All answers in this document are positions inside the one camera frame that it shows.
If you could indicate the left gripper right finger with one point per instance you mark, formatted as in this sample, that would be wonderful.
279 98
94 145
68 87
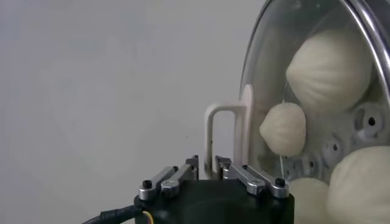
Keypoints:
243 178

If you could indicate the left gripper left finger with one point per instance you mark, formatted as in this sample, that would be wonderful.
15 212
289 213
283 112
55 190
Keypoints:
179 176

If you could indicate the white steamed baozi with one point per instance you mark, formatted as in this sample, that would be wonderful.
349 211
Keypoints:
283 131
329 73
362 188
310 204

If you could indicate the perforated steel steamer basket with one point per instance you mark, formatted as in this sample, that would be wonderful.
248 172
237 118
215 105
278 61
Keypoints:
381 134

